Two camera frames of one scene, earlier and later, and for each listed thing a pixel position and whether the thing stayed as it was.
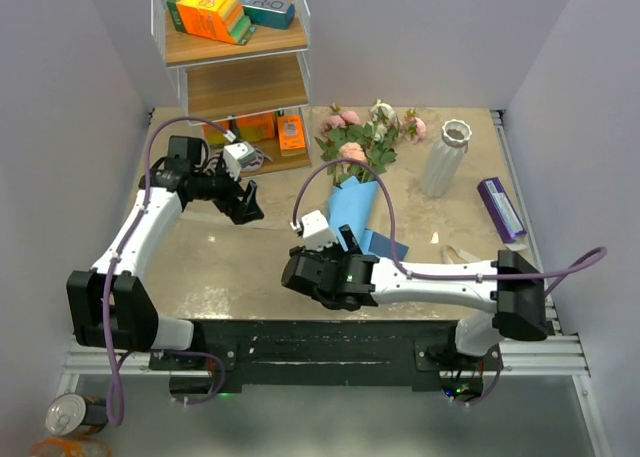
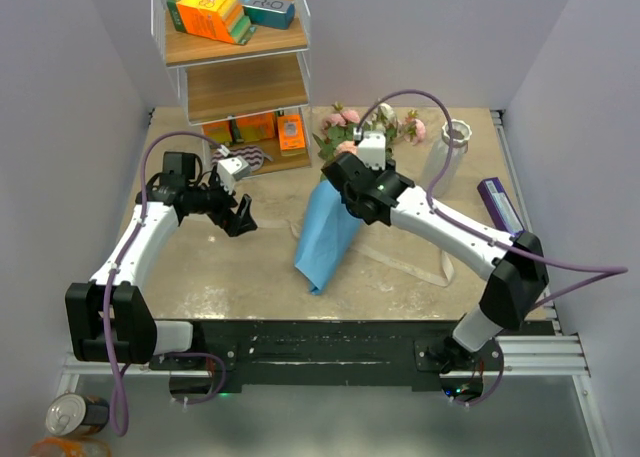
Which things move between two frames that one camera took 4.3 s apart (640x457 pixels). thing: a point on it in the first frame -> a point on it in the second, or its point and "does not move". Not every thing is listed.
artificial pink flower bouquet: [365, 149] does not move
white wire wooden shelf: [240, 46] does not move
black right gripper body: [333, 254] -> [378, 174]
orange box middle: [255, 128] does not move
